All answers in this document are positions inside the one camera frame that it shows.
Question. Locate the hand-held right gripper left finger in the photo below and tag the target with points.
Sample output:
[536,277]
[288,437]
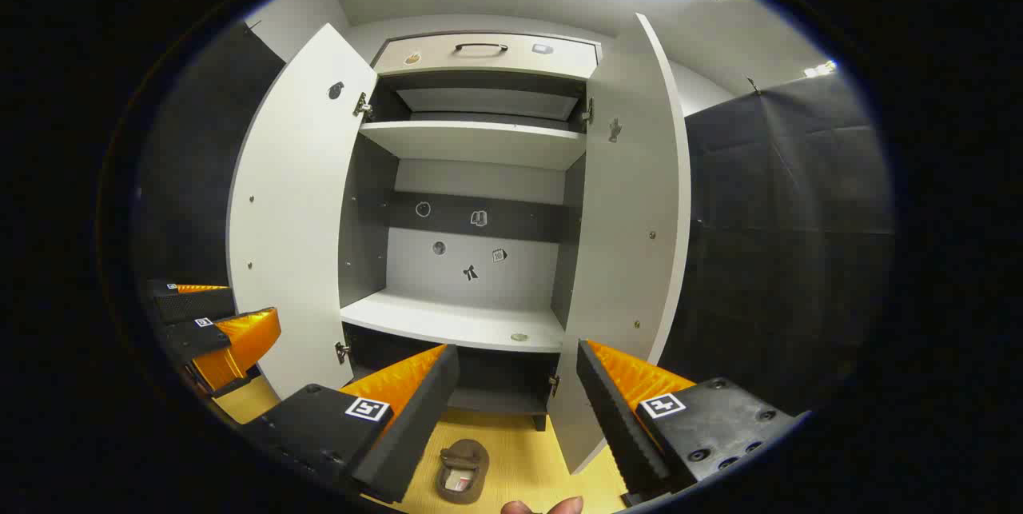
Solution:
[415,426]

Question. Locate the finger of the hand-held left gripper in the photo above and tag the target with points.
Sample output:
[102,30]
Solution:
[192,304]
[240,342]

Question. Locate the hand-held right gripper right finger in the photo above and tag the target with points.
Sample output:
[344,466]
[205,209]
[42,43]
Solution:
[611,418]

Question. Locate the brown fuzzy shoe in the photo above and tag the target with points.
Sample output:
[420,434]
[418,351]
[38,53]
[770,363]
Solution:
[471,458]

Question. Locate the white shoe cabinet door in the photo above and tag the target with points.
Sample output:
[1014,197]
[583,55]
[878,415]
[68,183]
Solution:
[296,218]
[623,258]

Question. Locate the white and grey shoe cabinet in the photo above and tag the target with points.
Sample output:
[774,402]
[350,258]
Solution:
[479,274]

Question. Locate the silver door hinge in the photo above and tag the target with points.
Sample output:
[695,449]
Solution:
[362,105]
[589,110]
[342,352]
[554,383]

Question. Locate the dark cabinet leg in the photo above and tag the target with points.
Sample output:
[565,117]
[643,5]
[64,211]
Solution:
[540,422]

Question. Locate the white thick cabinet shelf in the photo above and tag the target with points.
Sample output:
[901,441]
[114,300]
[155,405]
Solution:
[479,142]

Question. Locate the beige cabinet drawer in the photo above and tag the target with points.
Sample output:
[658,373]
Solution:
[495,64]

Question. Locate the black backdrop cloth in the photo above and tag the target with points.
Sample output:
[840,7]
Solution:
[200,178]
[783,242]

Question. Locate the black cloth clip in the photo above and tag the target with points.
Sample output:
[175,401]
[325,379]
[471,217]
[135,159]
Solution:
[254,23]
[753,85]

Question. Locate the small ceiling light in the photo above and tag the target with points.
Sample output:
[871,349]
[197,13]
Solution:
[821,69]

